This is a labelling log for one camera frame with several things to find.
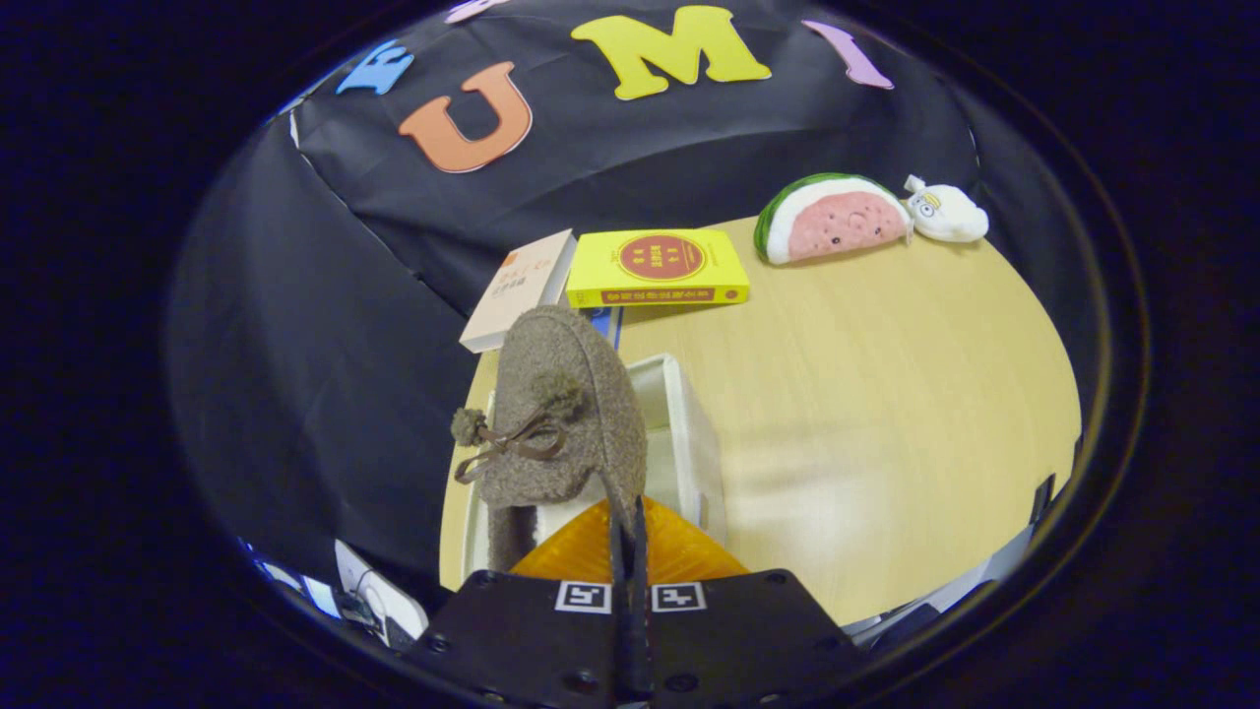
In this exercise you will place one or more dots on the brown fuzzy shoe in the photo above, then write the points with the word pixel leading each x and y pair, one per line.
pixel 561 364

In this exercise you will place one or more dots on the black table clamp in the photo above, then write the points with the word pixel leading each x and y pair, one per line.
pixel 1041 497

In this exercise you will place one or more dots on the white plush toy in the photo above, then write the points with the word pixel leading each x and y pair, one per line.
pixel 950 217

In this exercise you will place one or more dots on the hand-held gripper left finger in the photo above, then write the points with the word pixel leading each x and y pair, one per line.
pixel 532 630

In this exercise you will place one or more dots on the white electronic device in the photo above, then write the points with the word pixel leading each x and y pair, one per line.
pixel 379 596

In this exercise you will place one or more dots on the cream fabric storage box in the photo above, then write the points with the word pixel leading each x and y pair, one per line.
pixel 689 443

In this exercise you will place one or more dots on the black backdrop cloth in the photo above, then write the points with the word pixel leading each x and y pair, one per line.
pixel 325 345

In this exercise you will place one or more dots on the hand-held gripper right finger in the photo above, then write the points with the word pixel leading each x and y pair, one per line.
pixel 738 630

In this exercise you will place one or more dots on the watermelon slice plush toy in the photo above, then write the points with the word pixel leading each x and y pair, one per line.
pixel 837 222

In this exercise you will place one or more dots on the beige book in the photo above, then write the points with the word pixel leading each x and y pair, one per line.
pixel 517 290

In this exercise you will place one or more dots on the blue book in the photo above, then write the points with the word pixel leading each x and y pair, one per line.
pixel 610 325

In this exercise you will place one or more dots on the yellow book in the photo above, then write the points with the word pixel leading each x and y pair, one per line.
pixel 591 266

